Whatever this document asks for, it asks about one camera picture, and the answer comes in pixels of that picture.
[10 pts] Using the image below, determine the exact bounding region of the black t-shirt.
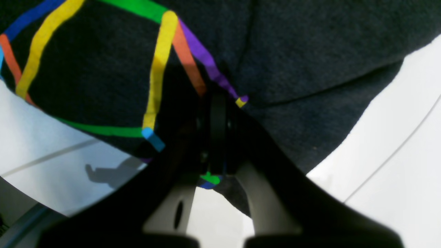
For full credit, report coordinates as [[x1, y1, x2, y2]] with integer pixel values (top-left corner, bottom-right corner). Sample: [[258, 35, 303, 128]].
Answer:
[[0, 0, 441, 217]]

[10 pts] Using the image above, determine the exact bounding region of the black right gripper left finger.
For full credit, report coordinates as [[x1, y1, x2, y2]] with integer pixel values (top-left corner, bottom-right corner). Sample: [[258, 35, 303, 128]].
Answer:
[[37, 94, 218, 248]]

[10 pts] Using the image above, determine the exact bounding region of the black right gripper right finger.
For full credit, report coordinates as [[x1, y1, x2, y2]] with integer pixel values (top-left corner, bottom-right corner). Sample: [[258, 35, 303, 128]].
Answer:
[[218, 93, 403, 248]]

